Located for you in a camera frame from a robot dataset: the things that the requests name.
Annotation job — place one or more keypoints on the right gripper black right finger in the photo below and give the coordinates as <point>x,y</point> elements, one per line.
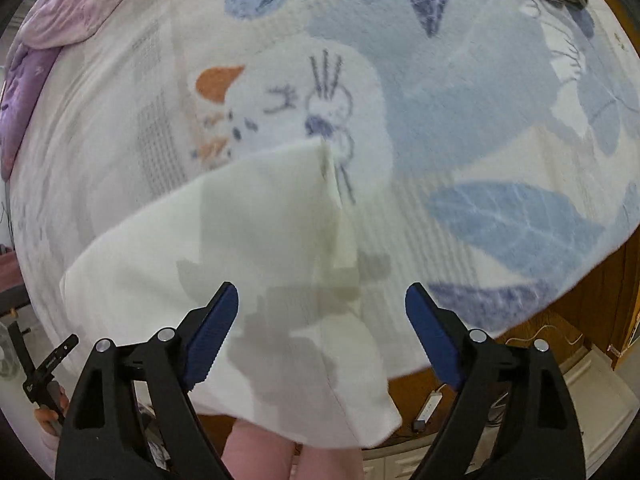
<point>512,417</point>

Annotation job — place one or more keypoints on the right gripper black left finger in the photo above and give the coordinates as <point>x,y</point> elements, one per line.
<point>131,416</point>

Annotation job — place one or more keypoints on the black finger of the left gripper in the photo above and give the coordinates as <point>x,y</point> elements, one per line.
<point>40,386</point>

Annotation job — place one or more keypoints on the white snap-button jacket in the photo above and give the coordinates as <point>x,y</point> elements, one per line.
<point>298,361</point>

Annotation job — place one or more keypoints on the person's left hand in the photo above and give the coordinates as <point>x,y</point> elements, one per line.
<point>47,418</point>

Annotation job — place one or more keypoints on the red and black hanging towel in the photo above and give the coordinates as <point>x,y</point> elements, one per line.
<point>13,292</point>

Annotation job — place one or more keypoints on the white power strip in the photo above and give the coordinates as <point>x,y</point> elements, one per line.
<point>428,409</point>

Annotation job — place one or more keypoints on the floral patterned bed sheet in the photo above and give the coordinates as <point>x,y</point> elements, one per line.
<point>487,148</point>

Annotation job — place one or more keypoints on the purple floral quilt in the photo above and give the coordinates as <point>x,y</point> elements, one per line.
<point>48,27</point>

